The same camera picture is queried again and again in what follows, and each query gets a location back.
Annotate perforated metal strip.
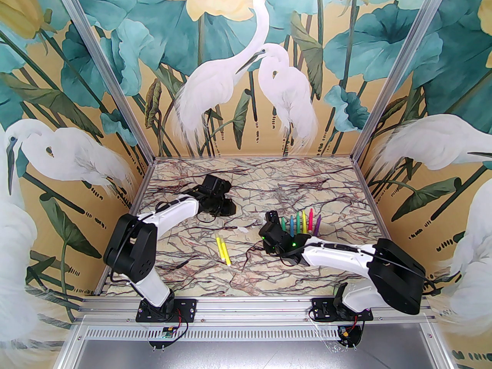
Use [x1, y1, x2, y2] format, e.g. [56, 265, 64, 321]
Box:
[75, 327, 427, 343]

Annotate small board with yellow connector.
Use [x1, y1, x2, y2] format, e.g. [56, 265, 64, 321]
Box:
[337, 324, 364, 349]

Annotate grey metal sheet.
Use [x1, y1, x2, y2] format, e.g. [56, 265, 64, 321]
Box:
[58, 340, 439, 369]

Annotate small green circuit board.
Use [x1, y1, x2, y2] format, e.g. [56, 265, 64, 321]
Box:
[149, 327, 175, 349]

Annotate aluminium frame rail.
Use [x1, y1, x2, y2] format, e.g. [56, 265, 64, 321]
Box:
[77, 295, 439, 326]

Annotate red black wire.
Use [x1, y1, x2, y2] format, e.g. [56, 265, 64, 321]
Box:
[340, 316, 366, 339]
[169, 309, 191, 340]

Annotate aluminium frame post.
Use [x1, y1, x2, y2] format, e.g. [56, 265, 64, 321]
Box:
[352, 0, 456, 164]
[50, 0, 157, 164]

